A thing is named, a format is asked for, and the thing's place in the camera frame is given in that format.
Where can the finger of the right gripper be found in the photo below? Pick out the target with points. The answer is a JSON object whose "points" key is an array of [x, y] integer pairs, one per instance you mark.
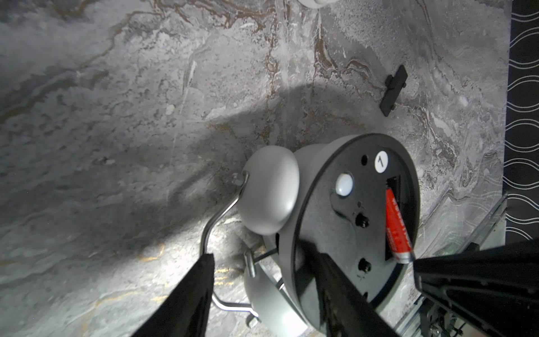
{"points": [[493, 290]]}

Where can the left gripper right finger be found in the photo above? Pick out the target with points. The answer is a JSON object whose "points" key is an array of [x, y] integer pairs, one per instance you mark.
{"points": [[343, 310]]}

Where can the black battery cover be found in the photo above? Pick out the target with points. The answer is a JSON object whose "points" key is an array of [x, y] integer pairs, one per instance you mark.
{"points": [[394, 84]]}

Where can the white square alarm clock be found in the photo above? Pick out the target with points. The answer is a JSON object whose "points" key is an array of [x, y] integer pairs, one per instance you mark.
{"points": [[316, 4]]}

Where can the white twin bell alarm clock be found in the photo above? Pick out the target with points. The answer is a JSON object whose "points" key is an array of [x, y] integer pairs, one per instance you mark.
{"points": [[327, 199]]}

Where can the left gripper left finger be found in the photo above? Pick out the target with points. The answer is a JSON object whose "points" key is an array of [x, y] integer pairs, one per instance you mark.
{"points": [[186, 310]]}

